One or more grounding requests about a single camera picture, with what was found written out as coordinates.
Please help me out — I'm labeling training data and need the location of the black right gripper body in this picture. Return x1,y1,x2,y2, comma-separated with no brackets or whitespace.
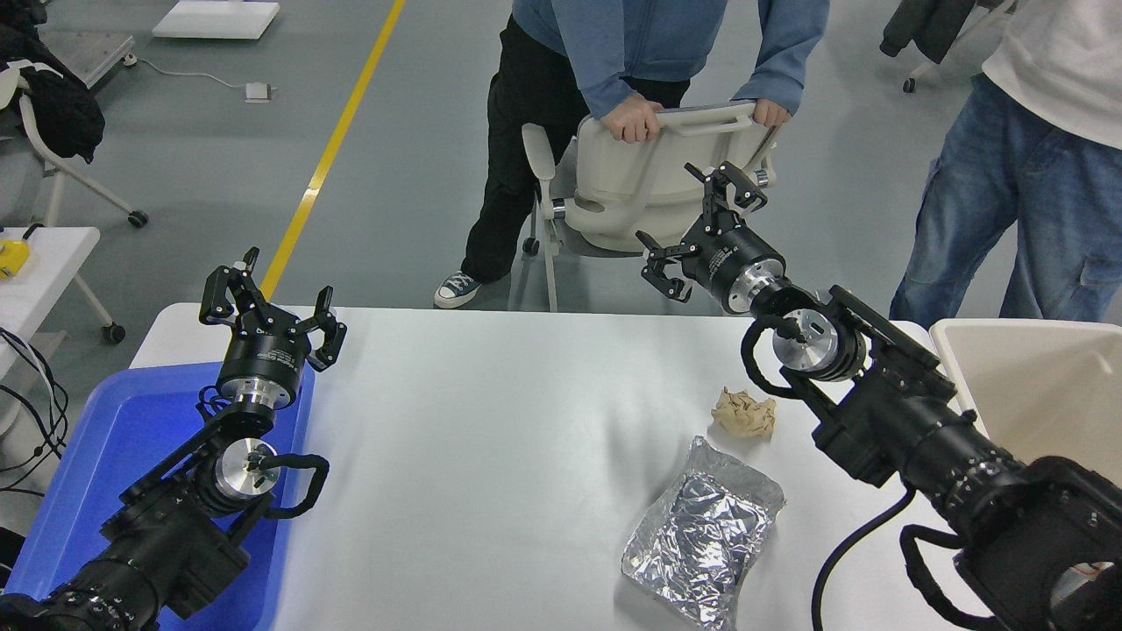
680,217,785,312

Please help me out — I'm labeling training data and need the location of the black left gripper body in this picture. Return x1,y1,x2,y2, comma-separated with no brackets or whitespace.
217,324,314,393

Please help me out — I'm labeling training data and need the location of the white office chair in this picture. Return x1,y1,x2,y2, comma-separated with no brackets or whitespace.
507,100,781,314

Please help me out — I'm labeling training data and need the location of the crumpled tan paper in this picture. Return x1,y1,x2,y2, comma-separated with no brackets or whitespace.
711,387,778,440

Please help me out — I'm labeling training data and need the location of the person's right hand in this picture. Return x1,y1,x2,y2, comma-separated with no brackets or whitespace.
601,95,664,145

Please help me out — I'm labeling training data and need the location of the blue plastic tray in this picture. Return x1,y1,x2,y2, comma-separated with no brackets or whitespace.
4,361,316,631

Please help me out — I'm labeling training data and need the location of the person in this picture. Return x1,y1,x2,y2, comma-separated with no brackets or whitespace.
434,0,831,309
890,0,1122,323

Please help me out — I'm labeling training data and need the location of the white side table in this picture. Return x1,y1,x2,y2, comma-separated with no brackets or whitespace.
0,226,126,386

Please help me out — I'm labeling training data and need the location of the white chair with grey seat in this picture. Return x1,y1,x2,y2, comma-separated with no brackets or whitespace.
901,0,1018,94

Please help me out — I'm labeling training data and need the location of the white wheeled chair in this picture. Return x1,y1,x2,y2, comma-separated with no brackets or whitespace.
0,61,150,230

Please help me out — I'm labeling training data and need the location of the black jacket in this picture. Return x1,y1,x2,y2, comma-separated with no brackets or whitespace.
879,0,976,64
0,0,106,166

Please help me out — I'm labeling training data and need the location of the silver foil tray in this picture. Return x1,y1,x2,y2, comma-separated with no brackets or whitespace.
621,436,787,631

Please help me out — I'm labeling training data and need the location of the white flat platform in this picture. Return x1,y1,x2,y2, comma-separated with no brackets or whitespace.
151,0,281,41

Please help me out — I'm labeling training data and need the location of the grey metal floor platform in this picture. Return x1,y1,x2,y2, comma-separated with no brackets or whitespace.
35,33,137,89

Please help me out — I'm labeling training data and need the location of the large pale bin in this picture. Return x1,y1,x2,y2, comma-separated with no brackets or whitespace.
929,318,1122,487

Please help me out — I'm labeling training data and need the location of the white floor socket with cable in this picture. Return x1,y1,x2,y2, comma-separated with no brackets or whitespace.
123,54,273,104

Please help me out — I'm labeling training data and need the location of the black cable bundle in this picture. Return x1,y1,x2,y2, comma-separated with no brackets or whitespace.
0,326,69,500

